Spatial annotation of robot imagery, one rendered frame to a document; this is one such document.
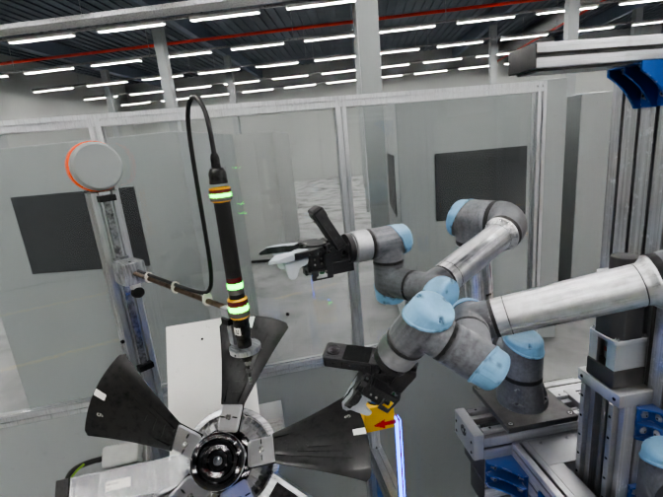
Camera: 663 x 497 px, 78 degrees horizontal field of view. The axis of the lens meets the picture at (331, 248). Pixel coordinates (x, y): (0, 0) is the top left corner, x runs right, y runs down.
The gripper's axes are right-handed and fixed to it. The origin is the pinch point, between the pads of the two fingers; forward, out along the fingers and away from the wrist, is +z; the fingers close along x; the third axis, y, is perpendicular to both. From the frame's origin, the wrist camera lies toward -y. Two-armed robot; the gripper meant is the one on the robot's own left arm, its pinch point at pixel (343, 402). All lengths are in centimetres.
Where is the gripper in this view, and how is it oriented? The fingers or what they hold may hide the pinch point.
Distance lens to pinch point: 94.5
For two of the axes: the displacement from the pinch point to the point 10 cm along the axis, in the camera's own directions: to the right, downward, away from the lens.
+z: -3.6, 7.2, 6.0
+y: 8.8, 4.7, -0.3
